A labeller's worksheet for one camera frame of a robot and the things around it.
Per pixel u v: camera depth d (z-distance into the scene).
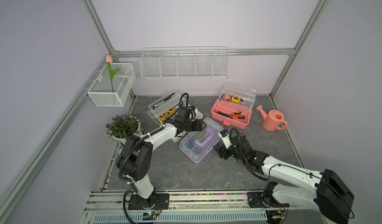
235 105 1.05
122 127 0.81
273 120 0.93
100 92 0.74
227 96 1.08
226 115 1.05
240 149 0.60
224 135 0.71
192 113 0.79
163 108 0.99
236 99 1.06
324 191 0.41
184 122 0.71
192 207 0.73
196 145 0.81
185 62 0.99
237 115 1.06
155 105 0.99
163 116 0.96
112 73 0.86
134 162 0.46
